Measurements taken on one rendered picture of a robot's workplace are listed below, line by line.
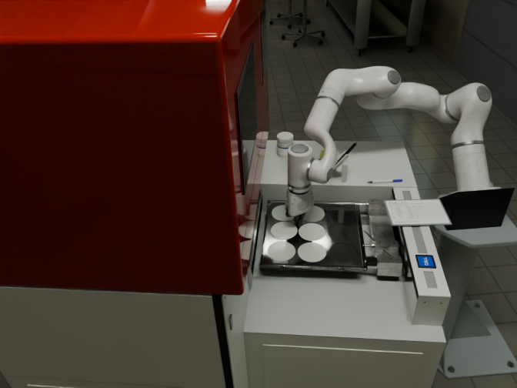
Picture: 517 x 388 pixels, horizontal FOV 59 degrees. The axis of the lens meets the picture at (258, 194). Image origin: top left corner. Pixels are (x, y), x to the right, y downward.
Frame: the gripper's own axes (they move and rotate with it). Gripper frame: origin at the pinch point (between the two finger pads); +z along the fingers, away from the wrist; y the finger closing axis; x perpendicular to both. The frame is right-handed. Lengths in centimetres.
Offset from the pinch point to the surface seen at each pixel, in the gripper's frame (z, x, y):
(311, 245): 2.2, -12.1, -1.9
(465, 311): 69, -27, 78
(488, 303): 92, -18, 111
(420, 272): -3.9, -44.5, 18.2
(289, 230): 2.1, -1.2, -4.6
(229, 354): -7, -45, -47
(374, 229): 4.1, -13.8, 25.0
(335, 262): 2.1, -23.3, 0.9
